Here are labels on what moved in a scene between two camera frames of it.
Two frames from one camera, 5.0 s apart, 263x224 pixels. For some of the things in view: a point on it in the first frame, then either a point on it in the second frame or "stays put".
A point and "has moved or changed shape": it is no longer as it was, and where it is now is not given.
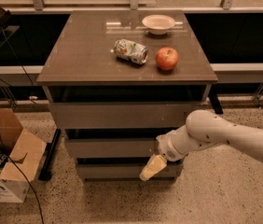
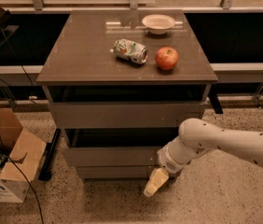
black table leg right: x=214 y=99 stays put
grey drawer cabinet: x=117 y=80 stays put
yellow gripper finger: x=153 y=166 to x=158 y=178
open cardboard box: x=1 y=127 stays put
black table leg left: x=44 y=173 stays put
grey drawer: x=111 y=147 has moved or changed shape
